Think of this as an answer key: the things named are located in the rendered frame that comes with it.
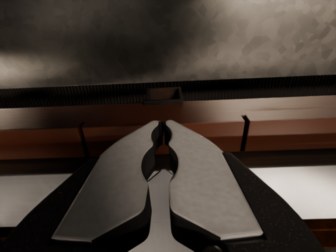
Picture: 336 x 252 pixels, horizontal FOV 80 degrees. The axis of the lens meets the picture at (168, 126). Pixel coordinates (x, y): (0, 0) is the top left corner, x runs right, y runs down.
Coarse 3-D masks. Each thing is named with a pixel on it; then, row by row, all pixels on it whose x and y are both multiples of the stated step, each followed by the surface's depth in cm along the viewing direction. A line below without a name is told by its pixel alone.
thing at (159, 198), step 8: (152, 192) 23; (160, 192) 23; (168, 192) 23; (152, 200) 24; (160, 200) 24; (168, 200) 24; (152, 208) 25; (160, 208) 25; (168, 208) 25; (152, 216) 26; (160, 216) 26; (168, 216) 26
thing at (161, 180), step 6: (162, 168) 22; (156, 174) 22; (162, 174) 22; (168, 174) 22; (150, 180) 22; (156, 180) 22; (162, 180) 22; (168, 180) 22; (150, 186) 23; (156, 186) 23; (162, 186) 23; (168, 186) 23
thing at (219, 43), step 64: (0, 0) 28; (64, 0) 28; (128, 0) 28; (192, 0) 28; (256, 0) 28; (320, 0) 28; (0, 64) 33; (64, 64) 33; (128, 64) 33; (192, 64) 33; (256, 64) 33; (320, 64) 33
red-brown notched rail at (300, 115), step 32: (320, 96) 26; (0, 128) 22; (32, 128) 22; (64, 128) 22; (96, 128) 22; (128, 128) 22; (192, 128) 22; (224, 128) 22; (256, 128) 22; (288, 128) 22; (320, 128) 22
